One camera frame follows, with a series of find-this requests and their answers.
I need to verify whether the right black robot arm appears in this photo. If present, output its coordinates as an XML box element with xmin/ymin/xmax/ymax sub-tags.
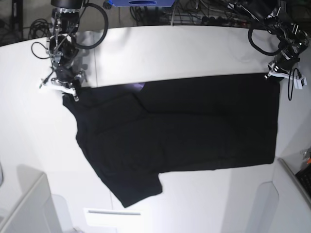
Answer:
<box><xmin>43</xmin><ymin>0</ymin><xmax>85</xmax><ymax>89</ymax></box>

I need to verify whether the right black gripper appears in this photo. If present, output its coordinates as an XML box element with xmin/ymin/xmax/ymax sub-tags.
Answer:
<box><xmin>51</xmin><ymin>66</ymin><xmax>85</xmax><ymax>89</ymax></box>

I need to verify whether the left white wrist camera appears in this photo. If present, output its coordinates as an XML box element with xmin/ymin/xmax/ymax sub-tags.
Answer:
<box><xmin>264</xmin><ymin>68</ymin><xmax>307</xmax><ymax>90</ymax></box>

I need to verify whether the black T-shirt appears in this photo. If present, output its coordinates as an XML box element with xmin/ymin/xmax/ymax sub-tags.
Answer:
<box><xmin>63</xmin><ymin>74</ymin><xmax>280</xmax><ymax>207</ymax></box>

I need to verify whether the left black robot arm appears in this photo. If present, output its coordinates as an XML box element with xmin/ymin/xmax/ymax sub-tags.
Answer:
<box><xmin>233</xmin><ymin>0</ymin><xmax>311</xmax><ymax>79</ymax></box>

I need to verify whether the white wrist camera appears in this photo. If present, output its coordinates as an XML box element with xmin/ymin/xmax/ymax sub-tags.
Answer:
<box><xmin>264</xmin><ymin>68</ymin><xmax>307</xmax><ymax>90</ymax></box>
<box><xmin>39</xmin><ymin>78</ymin><xmax>79</xmax><ymax>101</ymax></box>

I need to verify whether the black keyboard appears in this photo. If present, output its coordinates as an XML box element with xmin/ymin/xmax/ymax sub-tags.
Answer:
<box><xmin>295</xmin><ymin>166</ymin><xmax>311</xmax><ymax>197</ymax></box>

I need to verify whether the blue plastic box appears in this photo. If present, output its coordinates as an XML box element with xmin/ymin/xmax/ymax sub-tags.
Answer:
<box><xmin>107</xmin><ymin>0</ymin><xmax>175</xmax><ymax>7</ymax></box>

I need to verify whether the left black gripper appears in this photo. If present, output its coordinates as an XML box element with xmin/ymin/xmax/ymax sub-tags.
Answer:
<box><xmin>268</xmin><ymin>53</ymin><xmax>299</xmax><ymax>75</ymax></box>

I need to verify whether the white table slot plate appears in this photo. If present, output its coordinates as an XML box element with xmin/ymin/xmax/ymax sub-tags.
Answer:
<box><xmin>84</xmin><ymin>208</ymin><xmax>143</xmax><ymax>228</ymax></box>

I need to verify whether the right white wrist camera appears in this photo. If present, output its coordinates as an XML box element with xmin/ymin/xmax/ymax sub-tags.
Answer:
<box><xmin>39</xmin><ymin>78</ymin><xmax>79</xmax><ymax>101</ymax></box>

